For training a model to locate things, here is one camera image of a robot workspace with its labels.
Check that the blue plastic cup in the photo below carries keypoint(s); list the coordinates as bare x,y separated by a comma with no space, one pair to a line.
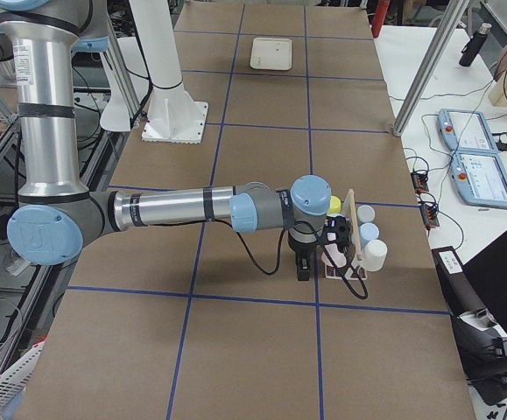
368,232

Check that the lower teach pendant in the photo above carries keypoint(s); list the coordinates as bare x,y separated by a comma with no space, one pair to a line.
480,179

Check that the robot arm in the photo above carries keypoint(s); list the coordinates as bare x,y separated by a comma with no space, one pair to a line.
59,215

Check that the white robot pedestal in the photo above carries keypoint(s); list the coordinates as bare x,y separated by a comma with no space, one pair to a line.
173,115

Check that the white wire cup rack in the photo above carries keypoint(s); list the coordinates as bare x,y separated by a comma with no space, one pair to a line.
354,253

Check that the pink plastic cup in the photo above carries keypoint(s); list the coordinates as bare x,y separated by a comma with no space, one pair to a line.
332,253

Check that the yellow plastic cup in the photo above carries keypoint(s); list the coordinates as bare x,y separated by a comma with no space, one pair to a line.
335,206

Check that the pale green plastic cup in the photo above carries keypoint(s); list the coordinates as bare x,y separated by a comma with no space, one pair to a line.
374,255

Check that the black water bottle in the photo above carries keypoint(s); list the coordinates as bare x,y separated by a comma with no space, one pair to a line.
473,47

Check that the white plastic basket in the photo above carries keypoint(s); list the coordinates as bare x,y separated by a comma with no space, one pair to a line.
14,380

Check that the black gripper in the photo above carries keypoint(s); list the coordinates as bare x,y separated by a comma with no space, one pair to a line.
301,253

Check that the teach pendant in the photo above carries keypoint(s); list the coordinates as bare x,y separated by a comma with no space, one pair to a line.
465,130
480,179

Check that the grey aluminium post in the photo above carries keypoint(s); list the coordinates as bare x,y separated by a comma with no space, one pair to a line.
440,39

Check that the white bear tray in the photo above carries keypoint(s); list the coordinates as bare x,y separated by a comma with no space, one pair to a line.
271,54

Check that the grey plastic cup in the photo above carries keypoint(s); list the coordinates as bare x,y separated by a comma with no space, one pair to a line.
365,214

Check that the upper teach pendant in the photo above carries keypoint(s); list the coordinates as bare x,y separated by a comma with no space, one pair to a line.
465,130

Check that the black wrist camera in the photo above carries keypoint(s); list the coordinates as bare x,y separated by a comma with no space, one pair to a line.
336,230

